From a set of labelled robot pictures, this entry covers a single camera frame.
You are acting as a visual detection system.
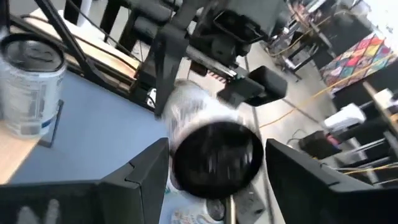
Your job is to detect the colourful patchwork quilt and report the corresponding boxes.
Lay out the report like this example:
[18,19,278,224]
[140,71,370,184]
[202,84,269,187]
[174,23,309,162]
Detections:
[320,32,398,94]

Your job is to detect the black metal table frame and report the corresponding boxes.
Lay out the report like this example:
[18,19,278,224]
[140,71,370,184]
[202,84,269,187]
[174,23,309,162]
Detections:
[0,0,162,110]

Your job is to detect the white box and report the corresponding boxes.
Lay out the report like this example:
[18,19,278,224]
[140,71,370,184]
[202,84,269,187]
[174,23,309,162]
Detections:
[323,102,367,133]

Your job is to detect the white Celsius Tropical Vibe can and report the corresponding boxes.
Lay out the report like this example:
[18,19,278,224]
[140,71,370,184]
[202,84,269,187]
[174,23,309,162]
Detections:
[161,79,265,200]

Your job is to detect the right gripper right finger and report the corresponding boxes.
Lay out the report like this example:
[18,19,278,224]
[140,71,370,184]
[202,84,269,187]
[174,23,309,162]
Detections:
[266,138,398,224]

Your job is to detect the blue table mat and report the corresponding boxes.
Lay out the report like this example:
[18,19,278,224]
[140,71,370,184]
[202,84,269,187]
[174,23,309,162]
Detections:
[9,70,175,187]

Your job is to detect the yellow cable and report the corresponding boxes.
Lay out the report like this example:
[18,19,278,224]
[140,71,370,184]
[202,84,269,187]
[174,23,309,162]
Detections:
[259,9,398,130]

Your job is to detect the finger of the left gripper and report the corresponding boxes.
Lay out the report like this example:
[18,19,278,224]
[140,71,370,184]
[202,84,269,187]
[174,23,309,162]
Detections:
[154,26,191,118]
[217,79,249,109]

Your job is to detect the clear tube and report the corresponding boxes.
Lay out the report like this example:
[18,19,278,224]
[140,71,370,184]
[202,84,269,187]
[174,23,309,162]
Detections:
[0,32,68,140]

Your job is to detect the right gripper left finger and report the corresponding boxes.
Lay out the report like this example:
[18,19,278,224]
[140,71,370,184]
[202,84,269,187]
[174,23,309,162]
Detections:
[0,138,170,224]

